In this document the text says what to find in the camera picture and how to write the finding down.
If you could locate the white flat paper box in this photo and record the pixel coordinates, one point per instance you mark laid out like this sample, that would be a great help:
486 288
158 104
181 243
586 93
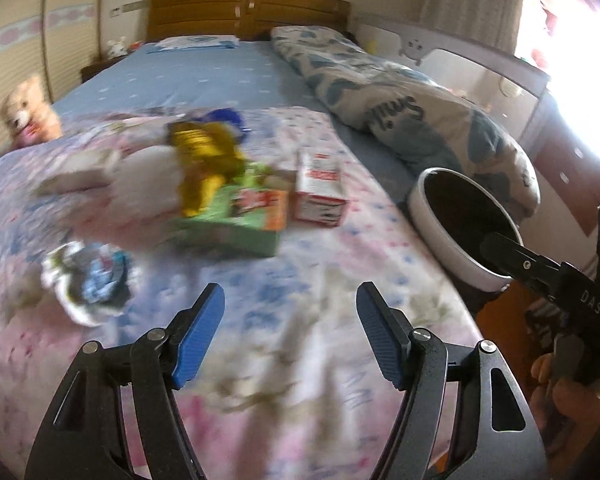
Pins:
80 172

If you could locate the blue plastic wrapper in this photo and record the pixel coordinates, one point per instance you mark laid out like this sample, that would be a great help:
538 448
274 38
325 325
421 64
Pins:
227 117

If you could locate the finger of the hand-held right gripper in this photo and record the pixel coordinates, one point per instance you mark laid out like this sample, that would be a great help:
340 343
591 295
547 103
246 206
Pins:
515 260

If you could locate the crumpled white blue wrapper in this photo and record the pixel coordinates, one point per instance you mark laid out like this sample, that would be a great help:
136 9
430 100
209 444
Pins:
87 280

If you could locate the white and red carton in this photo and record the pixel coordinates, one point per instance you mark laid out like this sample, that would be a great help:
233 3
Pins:
320 185

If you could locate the beige teddy bear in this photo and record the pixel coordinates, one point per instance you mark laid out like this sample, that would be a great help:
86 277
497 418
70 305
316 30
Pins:
27 110

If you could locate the person's right hand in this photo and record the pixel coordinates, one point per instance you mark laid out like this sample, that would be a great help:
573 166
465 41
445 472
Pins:
575 410

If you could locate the grey child bed rail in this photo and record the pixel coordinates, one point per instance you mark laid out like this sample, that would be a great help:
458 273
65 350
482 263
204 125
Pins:
460 55

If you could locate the wooden headboard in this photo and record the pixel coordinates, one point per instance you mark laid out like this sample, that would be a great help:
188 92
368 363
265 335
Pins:
200 12

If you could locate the light blue bed sheet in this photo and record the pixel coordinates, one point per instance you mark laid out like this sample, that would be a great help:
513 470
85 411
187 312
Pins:
190 77

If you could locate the dark wooden nightstand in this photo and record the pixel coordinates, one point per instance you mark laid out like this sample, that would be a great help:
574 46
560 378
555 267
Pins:
97 67

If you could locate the beige curtain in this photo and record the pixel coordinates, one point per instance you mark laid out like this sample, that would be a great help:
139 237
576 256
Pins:
472 5

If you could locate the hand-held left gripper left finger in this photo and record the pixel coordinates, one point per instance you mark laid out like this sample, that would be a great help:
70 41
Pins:
200 335

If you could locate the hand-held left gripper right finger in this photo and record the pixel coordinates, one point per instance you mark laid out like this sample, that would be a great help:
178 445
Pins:
377 335

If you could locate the white crumpled tissue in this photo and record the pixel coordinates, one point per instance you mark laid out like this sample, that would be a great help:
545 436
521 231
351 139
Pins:
145 185

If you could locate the pink floral blanket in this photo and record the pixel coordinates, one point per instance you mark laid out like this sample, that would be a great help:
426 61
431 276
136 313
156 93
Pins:
290 280

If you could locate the blue leaf print duvet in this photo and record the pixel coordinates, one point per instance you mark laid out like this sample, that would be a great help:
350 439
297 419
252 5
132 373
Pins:
380 95

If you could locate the blue patterned pillow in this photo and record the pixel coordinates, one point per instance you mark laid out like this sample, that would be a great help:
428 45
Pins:
195 42

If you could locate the green cardboard box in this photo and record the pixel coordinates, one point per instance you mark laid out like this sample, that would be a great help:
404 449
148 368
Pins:
240 220

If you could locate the yellow green snack wrapper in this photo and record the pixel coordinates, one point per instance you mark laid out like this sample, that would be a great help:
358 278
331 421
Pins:
205 160

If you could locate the white bin with black bag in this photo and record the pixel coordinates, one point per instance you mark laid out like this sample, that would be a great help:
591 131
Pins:
435 230

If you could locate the small white rabbit toy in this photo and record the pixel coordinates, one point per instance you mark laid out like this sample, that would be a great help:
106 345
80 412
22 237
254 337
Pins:
117 47

